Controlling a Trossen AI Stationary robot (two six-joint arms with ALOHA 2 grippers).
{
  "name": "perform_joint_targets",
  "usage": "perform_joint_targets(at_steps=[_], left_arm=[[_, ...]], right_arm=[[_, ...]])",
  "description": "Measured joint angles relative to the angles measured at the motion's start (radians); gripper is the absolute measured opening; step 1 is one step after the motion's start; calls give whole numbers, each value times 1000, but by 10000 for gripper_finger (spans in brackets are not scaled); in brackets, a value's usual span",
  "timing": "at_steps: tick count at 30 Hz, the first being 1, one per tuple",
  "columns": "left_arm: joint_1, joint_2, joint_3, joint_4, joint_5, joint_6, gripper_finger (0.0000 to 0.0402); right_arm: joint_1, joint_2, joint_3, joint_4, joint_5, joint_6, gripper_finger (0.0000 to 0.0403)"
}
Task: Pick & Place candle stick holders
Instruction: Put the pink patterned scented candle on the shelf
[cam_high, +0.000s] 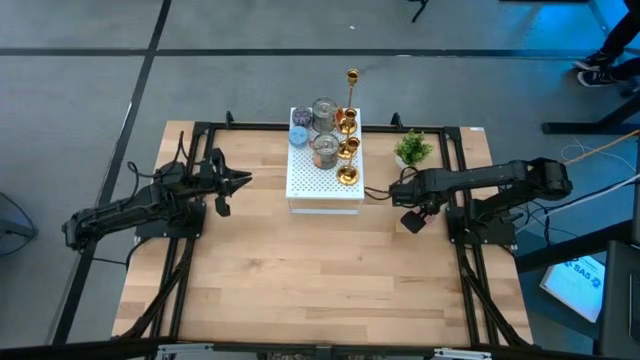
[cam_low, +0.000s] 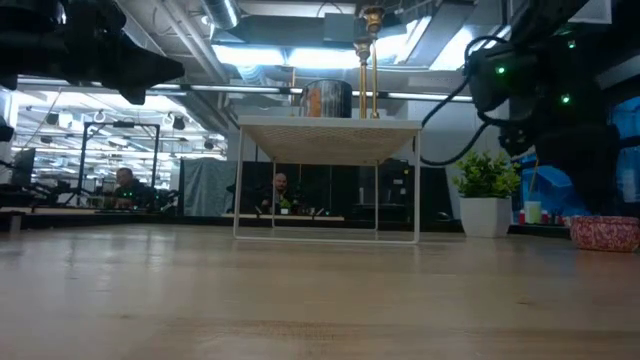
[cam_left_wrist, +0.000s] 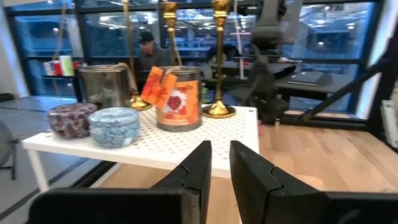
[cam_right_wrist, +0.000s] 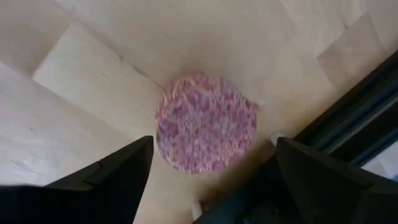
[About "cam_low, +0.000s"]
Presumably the yellow hanging cable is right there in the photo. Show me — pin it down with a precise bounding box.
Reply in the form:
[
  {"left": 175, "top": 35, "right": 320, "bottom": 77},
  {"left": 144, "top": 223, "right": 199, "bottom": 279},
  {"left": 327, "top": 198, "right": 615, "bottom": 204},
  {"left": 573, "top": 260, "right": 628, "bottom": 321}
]
[{"left": 528, "top": 158, "right": 542, "bottom": 202}]

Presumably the silver metal tin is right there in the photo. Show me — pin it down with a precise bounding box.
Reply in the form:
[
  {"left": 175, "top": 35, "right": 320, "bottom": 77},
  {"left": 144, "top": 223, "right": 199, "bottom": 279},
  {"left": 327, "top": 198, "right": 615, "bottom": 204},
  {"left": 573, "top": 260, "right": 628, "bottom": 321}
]
[{"left": 299, "top": 79, "right": 354, "bottom": 119}]

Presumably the black metal stand frame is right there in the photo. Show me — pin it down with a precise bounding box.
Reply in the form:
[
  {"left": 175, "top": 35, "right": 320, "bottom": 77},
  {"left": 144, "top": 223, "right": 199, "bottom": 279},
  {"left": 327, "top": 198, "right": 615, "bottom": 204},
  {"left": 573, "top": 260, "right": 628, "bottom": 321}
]
[{"left": 77, "top": 121, "right": 161, "bottom": 206}]

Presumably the tall thin gold candlestick holder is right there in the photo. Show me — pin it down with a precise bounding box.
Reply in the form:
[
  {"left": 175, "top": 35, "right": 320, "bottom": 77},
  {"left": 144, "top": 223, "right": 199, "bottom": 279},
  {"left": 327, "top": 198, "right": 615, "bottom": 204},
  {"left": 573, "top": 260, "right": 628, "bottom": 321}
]
[{"left": 362, "top": 5, "right": 386, "bottom": 120}]

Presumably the grey fabric cover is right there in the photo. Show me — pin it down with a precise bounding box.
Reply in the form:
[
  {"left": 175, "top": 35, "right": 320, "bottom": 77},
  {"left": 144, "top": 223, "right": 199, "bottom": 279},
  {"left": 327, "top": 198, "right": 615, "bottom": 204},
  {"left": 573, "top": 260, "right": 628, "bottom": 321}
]
[{"left": 178, "top": 157, "right": 239, "bottom": 218}]

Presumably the dark computer monitor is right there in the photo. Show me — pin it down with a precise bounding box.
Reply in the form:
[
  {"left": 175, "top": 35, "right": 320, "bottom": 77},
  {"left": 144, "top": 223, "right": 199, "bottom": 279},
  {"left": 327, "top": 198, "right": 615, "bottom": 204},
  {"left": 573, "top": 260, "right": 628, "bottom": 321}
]
[{"left": 10, "top": 147, "right": 37, "bottom": 187}]

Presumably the green plant in white pot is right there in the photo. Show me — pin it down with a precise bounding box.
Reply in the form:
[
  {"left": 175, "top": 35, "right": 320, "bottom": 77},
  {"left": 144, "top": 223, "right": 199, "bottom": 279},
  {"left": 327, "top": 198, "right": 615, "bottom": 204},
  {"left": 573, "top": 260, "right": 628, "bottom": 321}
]
[{"left": 452, "top": 149, "right": 523, "bottom": 239}]

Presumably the pink patterned candle tin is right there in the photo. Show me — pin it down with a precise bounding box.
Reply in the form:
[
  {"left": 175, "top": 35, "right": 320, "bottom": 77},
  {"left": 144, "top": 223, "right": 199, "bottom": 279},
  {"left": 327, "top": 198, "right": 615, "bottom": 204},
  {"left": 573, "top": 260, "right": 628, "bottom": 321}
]
[{"left": 569, "top": 215, "right": 640, "bottom": 253}]

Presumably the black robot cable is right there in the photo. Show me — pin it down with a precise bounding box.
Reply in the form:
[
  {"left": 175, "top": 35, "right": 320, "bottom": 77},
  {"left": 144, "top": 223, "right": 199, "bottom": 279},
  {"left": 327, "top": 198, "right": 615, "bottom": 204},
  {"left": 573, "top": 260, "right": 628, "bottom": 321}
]
[{"left": 419, "top": 34, "right": 506, "bottom": 167}]

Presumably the long ceiling light tube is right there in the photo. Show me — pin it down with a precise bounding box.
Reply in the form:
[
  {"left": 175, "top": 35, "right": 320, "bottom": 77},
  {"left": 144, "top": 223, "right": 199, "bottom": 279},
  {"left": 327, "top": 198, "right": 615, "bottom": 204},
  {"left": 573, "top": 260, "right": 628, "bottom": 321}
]
[
  {"left": 149, "top": 82, "right": 301, "bottom": 95},
  {"left": 352, "top": 90, "right": 474, "bottom": 104}
]

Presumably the person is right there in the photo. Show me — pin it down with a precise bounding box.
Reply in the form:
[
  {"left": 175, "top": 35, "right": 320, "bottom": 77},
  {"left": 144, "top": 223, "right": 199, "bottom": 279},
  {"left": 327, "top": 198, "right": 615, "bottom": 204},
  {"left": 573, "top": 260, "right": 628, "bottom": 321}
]
[
  {"left": 107, "top": 167, "right": 156, "bottom": 210},
  {"left": 259, "top": 172, "right": 301, "bottom": 215}
]

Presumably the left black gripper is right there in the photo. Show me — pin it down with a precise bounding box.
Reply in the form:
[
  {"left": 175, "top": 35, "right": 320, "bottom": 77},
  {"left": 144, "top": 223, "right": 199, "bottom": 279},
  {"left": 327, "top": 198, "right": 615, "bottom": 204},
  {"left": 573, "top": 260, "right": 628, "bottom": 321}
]
[{"left": 54, "top": 0, "right": 185, "bottom": 106}]

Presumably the pale green cup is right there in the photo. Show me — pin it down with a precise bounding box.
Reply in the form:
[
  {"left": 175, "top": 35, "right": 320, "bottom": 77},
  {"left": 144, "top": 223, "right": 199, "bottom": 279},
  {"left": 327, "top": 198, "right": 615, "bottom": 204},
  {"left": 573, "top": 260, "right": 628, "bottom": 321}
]
[{"left": 523, "top": 200, "right": 543, "bottom": 225}]

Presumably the white perforated metal shelf riser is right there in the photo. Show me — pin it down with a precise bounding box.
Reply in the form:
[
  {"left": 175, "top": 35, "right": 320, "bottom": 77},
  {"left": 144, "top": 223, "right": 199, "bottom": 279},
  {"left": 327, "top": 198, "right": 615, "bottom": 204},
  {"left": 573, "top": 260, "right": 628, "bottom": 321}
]
[{"left": 232, "top": 115, "right": 423, "bottom": 246}]

